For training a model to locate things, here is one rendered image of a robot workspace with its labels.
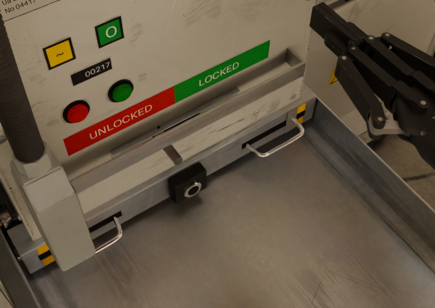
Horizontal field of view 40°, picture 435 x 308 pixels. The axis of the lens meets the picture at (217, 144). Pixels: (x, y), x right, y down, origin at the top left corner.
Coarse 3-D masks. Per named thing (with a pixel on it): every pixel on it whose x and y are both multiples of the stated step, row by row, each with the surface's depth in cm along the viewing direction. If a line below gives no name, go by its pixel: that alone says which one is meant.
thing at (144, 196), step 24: (312, 96) 101; (264, 120) 98; (216, 144) 94; (240, 144) 97; (216, 168) 98; (144, 192) 90; (168, 192) 94; (96, 216) 87; (120, 216) 91; (24, 240) 84; (48, 264) 88
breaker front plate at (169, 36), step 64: (64, 0) 59; (128, 0) 63; (192, 0) 69; (256, 0) 76; (64, 64) 64; (128, 64) 70; (192, 64) 77; (256, 64) 86; (0, 128) 65; (64, 128) 71; (128, 128) 79
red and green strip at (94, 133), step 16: (256, 48) 83; (224, 64) 81; (240, 64) 83; (192, 80) 80; (208, 80) 82; (160, 96) 78; (176, 96) 80; (128, 112) 76; (144, 112) 78; (96, 128) 75; (112, 128) 77; (80, 144) 75
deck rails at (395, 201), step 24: (312, 120) 107; (336, 120) 100; (312, 144) 104; (336, 144) 104; (360, 144) 97; (336, 168) 101; (360, 168) 101; (384, 168) 94; (0, 192) 98; (360, 192) 98; (384, 192) 98; (408, 192) 92; (384, 216) 96; (408, 216) 95; (432, 216) 89; (408, 240) 93; (432, 240) 92; (24, 264) 90; (432, 264) 91; (48, 288) 88
